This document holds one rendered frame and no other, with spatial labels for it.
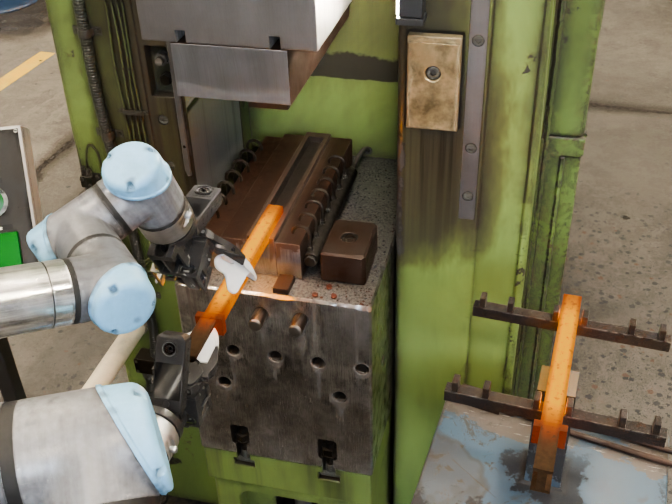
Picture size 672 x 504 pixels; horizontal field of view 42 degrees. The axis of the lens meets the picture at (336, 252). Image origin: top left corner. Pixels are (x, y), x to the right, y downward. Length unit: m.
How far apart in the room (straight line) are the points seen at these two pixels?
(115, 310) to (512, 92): 0.83
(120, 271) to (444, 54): 0.73
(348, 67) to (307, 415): 0.75
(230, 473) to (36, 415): 1.15
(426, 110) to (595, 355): 1.55
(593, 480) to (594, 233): 2.01
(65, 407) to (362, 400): 0.92
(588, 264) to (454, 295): 1.59
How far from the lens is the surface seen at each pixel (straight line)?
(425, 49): 1.49
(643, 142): 4.20
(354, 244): 1.61
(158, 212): 1.12
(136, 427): 0.87
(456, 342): 1.84
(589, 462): 1.61
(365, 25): 1.89
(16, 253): 1.67
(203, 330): 1.39
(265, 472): 1.96
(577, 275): 3.25
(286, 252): 1.61
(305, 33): 1.40
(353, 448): 1.82
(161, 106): 1.72
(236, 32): 1.43
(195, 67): 1.49
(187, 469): 2.38
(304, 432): 1.83
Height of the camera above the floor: 1.89
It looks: 35 degrees down
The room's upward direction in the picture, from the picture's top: 2 degrees counter-clockwise
